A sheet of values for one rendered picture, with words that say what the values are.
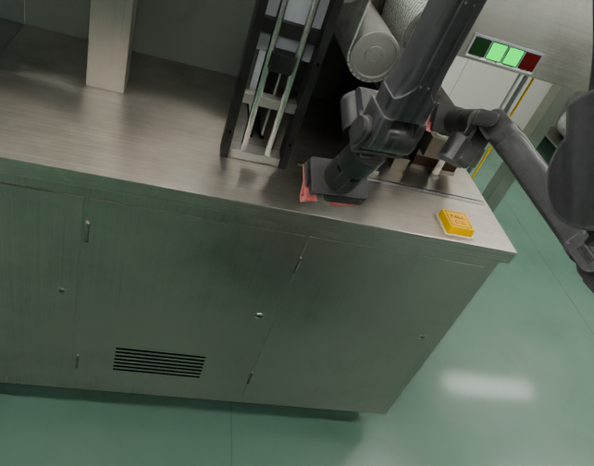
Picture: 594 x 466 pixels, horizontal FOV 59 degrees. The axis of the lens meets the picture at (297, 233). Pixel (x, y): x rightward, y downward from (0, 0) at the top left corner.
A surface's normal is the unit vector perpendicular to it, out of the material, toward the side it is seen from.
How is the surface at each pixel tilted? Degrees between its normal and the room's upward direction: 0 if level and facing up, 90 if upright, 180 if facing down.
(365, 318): 90
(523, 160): 62
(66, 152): 0
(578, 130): 90
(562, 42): 90
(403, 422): 0
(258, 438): 0
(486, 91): 90
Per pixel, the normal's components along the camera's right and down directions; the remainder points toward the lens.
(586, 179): -0.93, -0.09
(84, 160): 0.29, -0.74
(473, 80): 0.10, 0.65
